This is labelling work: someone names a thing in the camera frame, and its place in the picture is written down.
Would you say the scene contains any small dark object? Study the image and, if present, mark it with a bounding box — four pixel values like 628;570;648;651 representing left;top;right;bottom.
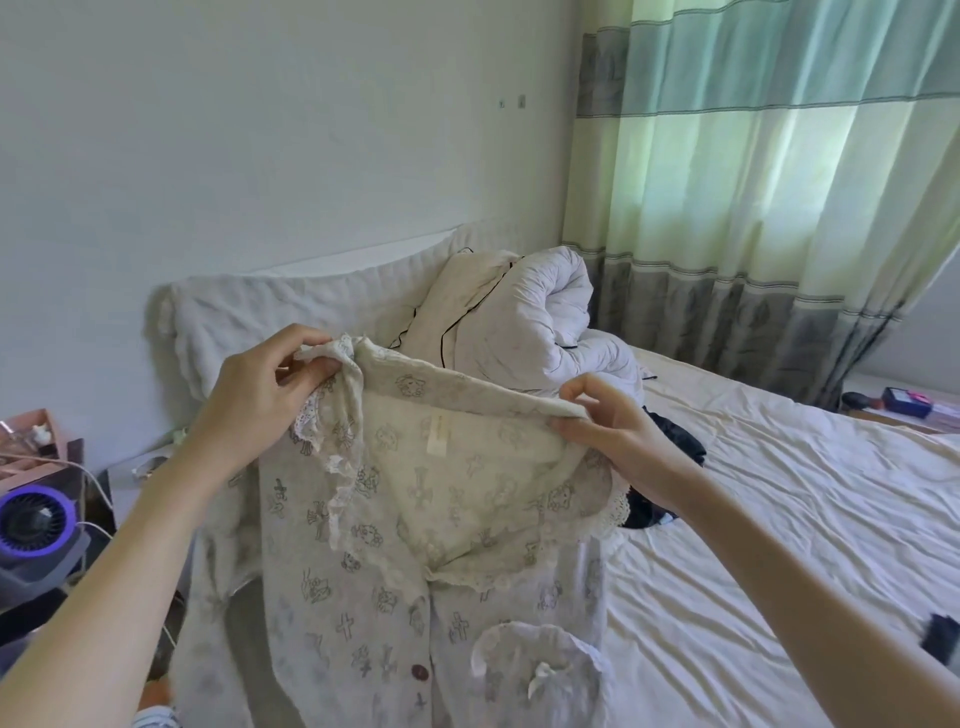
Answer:
921;612;960;670

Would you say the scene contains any person's right hand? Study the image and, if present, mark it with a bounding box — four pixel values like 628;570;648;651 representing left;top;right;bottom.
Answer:
551;373;708;520

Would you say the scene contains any printed lace-trimmed pajama top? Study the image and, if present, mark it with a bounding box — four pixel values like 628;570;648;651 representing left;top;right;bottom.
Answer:
176;335;633;728

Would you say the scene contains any cream pillow with black piping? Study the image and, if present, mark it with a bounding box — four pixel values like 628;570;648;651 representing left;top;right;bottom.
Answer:
388;249;524;374

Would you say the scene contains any rolled white quilt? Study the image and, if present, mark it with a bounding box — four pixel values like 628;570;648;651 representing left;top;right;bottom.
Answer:
452;246;648;408

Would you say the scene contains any person's left forearm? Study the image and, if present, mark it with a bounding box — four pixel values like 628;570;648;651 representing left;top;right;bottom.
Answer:
0;442;252;728

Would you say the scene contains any green and grey striped curtain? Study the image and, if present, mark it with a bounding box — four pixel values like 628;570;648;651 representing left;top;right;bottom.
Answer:
561;0;960;411

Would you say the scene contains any wooden bedside table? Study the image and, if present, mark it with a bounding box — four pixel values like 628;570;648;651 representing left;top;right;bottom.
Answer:
838;373;960;438

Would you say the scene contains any dark navy garment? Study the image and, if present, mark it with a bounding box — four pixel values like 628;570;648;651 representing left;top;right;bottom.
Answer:
621;405;710;532

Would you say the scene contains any person's left hand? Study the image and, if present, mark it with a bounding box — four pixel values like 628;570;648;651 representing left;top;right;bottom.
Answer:
187;324;348;483

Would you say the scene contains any purple and grey fan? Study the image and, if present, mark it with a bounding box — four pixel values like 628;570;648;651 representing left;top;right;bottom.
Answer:
0;483;93;610

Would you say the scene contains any cream bed sheet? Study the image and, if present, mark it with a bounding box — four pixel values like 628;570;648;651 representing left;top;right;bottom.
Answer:
598;343;960;728

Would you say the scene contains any pink organiser box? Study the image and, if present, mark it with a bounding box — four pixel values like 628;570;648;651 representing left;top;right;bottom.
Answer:
0;408;78;490

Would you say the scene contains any blue box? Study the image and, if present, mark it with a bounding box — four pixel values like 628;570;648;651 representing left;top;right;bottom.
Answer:
881;386;936;421

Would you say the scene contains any white cable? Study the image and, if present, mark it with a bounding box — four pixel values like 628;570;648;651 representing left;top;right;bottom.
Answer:
71;459;115;543

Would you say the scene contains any white fluffy headboard cover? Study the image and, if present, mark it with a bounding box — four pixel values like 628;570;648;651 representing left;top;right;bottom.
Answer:
152;223;468;400

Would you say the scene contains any person's right forearm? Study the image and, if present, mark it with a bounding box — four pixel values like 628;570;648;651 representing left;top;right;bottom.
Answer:
660;480;960;728

